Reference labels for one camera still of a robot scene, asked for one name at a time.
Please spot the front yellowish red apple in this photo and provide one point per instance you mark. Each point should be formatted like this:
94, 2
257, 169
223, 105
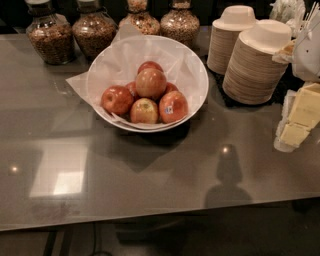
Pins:
144, 110

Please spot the white bowl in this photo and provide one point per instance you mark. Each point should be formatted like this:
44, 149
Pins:
196, 83

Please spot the far left cereal jar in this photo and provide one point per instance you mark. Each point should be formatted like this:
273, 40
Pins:
50, 35

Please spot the cereal jar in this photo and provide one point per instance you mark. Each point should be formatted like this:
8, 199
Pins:
50, 35
139, 16
94, 30
180, 23

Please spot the hidden apple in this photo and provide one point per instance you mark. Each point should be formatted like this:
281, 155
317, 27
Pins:
131, 86
170, 87

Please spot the middle left hidden apple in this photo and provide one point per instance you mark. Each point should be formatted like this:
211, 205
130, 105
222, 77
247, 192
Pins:
131, 86

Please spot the front stack paper bowls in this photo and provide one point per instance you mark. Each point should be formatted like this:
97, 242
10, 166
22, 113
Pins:
265, 37

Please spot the white paper liner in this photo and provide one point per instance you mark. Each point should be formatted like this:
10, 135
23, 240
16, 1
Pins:
126, 56

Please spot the black mat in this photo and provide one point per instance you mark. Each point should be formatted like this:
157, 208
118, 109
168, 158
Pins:
290, 86

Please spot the back stack paper bowls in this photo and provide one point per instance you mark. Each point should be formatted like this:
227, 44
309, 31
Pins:
225, 30

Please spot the stack paper bowls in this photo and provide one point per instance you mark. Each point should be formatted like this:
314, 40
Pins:
265, 37
225, 30

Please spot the white napkins and cutlery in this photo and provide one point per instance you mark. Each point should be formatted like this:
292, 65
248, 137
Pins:
294, 13

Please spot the middle right hidden apple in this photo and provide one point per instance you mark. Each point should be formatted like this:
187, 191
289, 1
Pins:
170, 87

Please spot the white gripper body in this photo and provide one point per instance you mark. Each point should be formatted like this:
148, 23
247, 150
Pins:
309, 60

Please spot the right apple with sticker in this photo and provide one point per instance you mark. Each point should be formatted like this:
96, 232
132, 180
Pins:
173, 107

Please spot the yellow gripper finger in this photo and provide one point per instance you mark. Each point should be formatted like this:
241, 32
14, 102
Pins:
300, 114

